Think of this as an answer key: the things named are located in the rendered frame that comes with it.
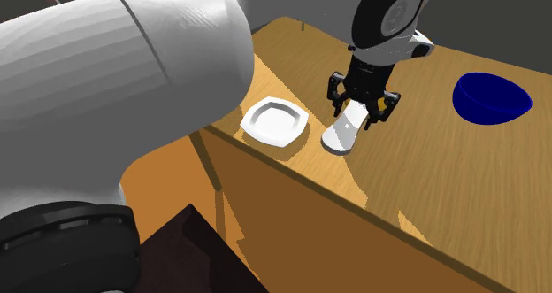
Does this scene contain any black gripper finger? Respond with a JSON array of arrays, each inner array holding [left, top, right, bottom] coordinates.
[[363, 90, 403, 132], [326, 71, 349, 118]]

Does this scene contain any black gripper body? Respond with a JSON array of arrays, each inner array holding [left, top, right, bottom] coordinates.
[[343, 54, 397, 104]]

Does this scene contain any white vase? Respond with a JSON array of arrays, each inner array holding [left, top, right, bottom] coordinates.
[[320, 99, 370, 157]]

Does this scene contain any white square plate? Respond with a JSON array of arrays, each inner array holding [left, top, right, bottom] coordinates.
[[239, 96, 311, 149]]

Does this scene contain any wooden table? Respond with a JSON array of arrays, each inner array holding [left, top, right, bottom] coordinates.
[[119, 15, 552, 293]]

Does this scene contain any blue bowl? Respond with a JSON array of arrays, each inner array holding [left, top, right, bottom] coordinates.
[[451, 72, 533, 127]]

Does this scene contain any dark robot stand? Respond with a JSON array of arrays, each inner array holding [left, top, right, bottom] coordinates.
[[132, 203, 269, 293]]

